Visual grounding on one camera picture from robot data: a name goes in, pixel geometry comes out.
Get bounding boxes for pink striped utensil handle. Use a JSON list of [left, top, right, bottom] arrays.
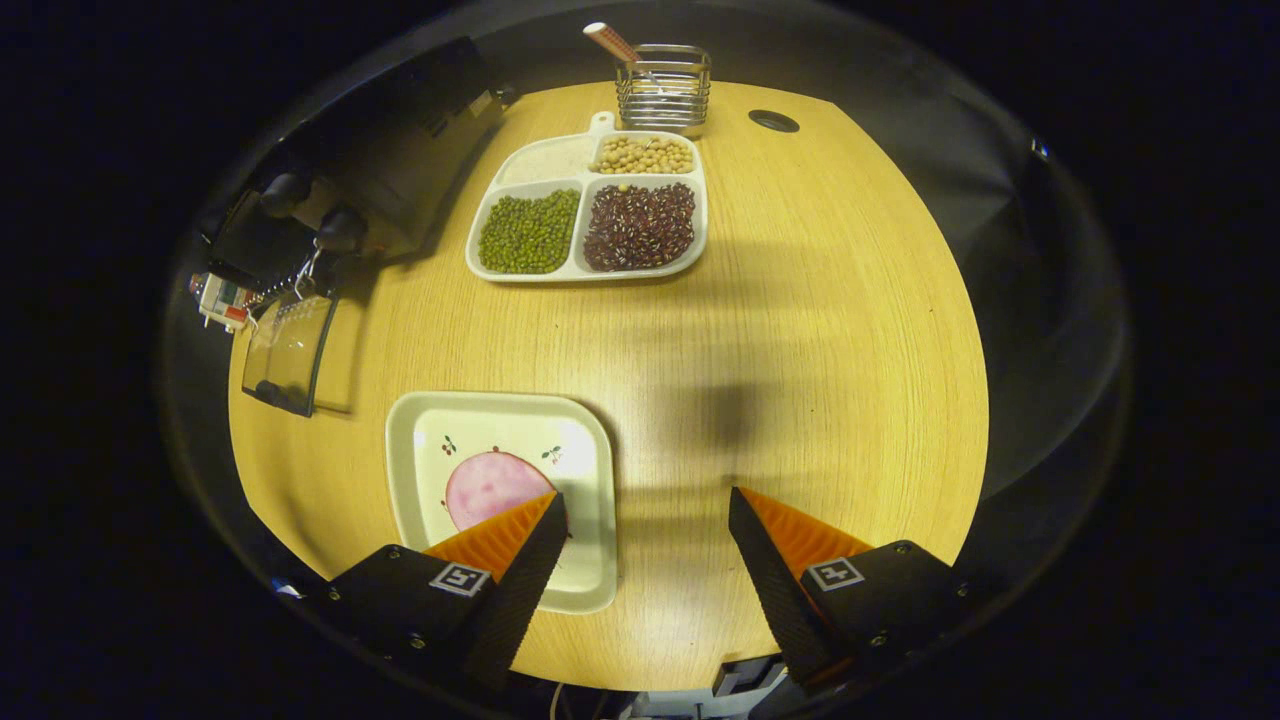
[[584, 22, 641, 66]]

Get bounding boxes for black electric oven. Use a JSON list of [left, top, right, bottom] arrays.
[[205, 36, 506, 419]]

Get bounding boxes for pile of green mung beans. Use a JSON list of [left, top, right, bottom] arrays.
[[478, 189, 581, 274]]

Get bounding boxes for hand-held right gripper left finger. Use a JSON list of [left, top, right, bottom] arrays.
[[318, 490, 571, 693]]

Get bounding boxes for white divided tray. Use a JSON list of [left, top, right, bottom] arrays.
[[465, 111, 709, 284]]

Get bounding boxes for small bottle red green label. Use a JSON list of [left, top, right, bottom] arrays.
[[190, 272, 256, 333]]

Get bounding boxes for metal wire basket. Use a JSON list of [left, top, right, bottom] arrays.
[[614, 44, 713, 133]]

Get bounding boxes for pile of yellow soybeans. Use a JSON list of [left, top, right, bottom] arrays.
[[590, 136, 694, 176]]

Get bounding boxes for cream square plate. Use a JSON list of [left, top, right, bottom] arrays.
[[385, 391, 619, 615]]

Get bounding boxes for pink ham slice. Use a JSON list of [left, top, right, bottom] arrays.
[[444, 451, 557, 533]]

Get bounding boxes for pile of red beans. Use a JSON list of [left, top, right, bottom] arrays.
[[583, 182, 697, 272]]

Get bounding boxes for pile of white rice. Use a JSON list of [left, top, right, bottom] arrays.
[[498, 137, 598, 186]]

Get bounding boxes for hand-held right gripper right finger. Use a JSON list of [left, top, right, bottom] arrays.
[[727, 486, 969, 691]]

